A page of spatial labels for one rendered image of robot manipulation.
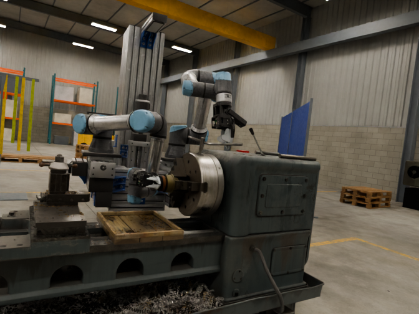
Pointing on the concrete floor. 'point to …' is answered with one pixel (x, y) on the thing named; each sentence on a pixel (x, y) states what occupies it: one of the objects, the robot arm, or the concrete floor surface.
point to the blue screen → (295, 131)
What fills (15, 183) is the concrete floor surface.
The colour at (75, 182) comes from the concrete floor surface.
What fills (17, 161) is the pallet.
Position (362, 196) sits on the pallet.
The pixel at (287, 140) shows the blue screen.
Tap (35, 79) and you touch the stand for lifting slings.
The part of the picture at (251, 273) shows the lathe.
